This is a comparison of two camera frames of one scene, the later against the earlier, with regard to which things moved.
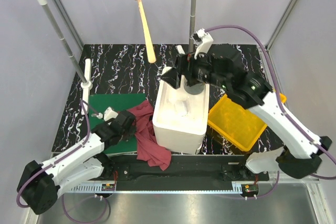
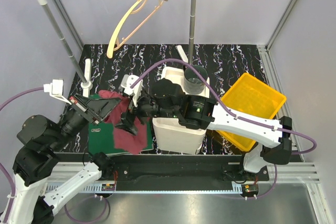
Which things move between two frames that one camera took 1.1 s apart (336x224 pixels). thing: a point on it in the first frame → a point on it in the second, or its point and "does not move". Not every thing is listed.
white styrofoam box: [180, 120] does not move
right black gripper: [185, 65] → [127, 119]
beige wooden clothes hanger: [150, 50] → [111, 48]
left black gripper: [131, 132] → [97, 107]
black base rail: [187, 173] does not move
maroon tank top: [148, 147] → [124, 141]
